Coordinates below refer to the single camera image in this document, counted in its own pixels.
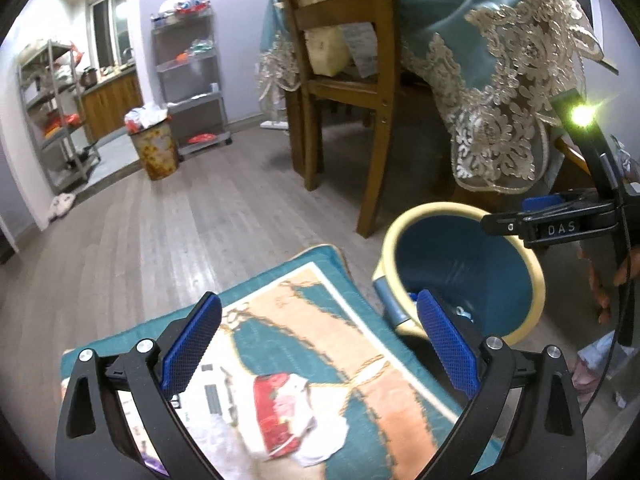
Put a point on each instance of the white slipper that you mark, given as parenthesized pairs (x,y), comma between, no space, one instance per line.
(54,211)
(66,202)

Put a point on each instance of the dark cooking pot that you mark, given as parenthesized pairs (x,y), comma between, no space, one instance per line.
(89,77)

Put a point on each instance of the teal and orange patterned mat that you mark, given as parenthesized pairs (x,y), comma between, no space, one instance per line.
(310,320)

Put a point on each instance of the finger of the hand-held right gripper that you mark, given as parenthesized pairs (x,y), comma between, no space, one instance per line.
(545,202)
(502,225)

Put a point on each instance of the purple wrapper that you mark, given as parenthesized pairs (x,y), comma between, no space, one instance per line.
(152,462)

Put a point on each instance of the floral waste bin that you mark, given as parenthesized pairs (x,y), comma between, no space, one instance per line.
(157,155)

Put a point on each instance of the white flat stand base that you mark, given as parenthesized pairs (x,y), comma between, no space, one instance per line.
(274,125)

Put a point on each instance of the wooden kitchen cabinet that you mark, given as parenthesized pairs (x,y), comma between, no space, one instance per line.
(112,102)

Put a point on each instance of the yellow bag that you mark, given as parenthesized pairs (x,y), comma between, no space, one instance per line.
(327,52)

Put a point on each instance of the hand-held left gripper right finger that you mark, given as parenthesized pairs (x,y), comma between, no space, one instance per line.
(447,345)

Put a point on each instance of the yellow and teal waste bin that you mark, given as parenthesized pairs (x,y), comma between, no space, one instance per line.
(480,270)

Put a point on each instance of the white paper sheet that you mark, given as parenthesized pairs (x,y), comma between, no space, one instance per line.
(362,50)

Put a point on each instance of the white printed leaflet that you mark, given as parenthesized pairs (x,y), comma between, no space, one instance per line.
(215,385)

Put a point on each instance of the metal shelf rack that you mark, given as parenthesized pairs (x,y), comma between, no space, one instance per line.
(65,132)

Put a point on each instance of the person's right hand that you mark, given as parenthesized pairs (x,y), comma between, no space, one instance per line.
(601,295)

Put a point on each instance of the window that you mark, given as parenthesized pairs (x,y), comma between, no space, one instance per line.
(102,30)

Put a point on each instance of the red snack wrapper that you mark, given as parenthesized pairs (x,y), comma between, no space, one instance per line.
(275,410)

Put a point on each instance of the grey rolling cart shelf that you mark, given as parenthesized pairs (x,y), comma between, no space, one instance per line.
(192,70)

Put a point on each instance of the white plastic bag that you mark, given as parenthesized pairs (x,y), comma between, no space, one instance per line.
(147,116)

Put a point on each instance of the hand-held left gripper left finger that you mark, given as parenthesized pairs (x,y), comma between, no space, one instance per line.
(192,345)

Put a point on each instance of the teal lace tablecloth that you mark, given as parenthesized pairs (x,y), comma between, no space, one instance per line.
(450,0)

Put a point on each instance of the white paper towel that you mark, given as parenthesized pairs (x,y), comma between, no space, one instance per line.
(220,440)

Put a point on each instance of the orange plastic bags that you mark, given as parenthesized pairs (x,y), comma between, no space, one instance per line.
(62,124)

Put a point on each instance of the red plastic bag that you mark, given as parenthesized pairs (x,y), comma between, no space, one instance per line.
(201,138)

